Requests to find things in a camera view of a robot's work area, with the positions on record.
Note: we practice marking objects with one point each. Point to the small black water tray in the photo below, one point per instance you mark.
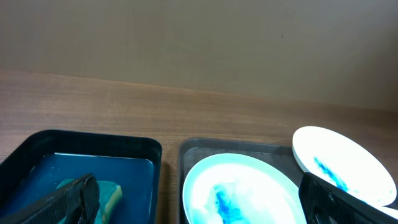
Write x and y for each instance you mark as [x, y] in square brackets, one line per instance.
[45, 159]

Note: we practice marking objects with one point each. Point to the white plate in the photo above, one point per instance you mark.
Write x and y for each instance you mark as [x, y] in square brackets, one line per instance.
[389, 211]
[343, 163]
[234, 188]

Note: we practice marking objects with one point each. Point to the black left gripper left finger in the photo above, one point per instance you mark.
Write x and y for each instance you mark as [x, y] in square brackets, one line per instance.
[75, 202]

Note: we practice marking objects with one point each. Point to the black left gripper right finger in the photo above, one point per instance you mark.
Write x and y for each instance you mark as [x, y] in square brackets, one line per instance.
[324, 203]

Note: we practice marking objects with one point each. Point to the green yellow sponge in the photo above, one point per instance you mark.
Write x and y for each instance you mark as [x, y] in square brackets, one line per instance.
[110, 195]

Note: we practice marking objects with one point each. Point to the large dark metal tray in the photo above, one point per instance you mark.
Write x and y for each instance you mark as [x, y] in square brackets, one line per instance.
[280, 157]

